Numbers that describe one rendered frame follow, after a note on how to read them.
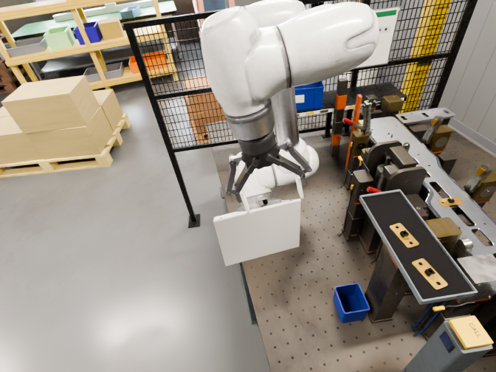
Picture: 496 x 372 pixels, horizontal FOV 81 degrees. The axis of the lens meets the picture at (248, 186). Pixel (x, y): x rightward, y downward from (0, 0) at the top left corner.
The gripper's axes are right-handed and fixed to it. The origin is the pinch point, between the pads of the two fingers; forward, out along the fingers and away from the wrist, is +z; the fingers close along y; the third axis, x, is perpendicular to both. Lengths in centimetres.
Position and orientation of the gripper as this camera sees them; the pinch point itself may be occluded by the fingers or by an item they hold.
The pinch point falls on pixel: (273, 198)
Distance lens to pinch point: 71.6
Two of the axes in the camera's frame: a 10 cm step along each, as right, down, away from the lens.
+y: -9.6, 2.7, 0.7
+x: 1.3, 6.5, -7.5
